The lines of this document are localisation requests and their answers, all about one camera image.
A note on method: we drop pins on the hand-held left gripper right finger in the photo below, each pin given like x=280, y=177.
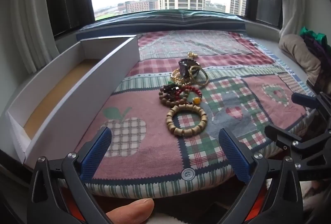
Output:
x=232, y=154

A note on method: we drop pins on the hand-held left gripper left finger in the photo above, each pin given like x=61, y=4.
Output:
x=95, y=151

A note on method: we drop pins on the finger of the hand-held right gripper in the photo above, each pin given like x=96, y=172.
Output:
x=284, y=136
x=300, y=98

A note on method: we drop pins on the white cardboard box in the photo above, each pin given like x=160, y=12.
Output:
x=77, y=99

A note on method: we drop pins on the gold carved bangle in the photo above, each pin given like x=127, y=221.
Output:
x=206, y=79

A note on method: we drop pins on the person's left hand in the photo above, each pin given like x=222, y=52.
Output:
x=129, y=211

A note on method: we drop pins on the purple cloth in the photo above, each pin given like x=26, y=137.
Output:
x=324, y=58

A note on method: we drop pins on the beige cloth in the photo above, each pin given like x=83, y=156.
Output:
x=297, y=50

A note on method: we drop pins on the patchwork plaid quilt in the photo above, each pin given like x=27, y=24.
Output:
x=144, y=110

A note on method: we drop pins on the green cloth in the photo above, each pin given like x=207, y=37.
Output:
x=320, y=37

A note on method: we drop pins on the dark wristwatch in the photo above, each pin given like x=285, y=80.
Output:
x=185, y=70

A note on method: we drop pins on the striped blue-green cushion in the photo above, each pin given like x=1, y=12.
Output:
x=160, y=19

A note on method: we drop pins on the low brick building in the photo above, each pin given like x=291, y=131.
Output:
x=141, y=5

